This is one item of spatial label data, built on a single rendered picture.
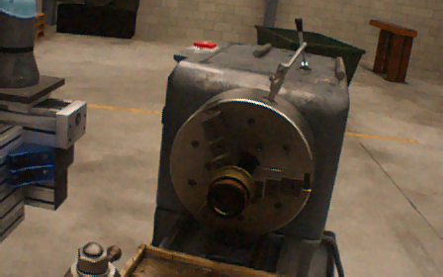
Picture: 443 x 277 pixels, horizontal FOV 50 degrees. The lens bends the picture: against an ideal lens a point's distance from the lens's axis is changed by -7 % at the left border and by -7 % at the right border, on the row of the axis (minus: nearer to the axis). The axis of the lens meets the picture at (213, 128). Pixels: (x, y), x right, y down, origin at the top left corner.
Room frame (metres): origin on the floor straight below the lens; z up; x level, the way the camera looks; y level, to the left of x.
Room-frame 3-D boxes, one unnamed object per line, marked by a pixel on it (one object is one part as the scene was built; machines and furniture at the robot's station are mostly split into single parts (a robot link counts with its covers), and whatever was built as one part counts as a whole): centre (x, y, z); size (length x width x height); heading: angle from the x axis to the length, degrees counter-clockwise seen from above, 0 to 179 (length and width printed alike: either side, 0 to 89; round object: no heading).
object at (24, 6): (1.21, 0.55, 1.33); 0.13 x 0.12 x 0.14; 64
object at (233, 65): (1.45, -0.14, 1.06); 0.59 x 0.48 x 0.39; 169
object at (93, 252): (0.47, 0.12, 1.17); 0.04 x 0.04 x 0.03
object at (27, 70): (1.21, 0.54, 1.21); 0.15 x 0.15 x 0.10
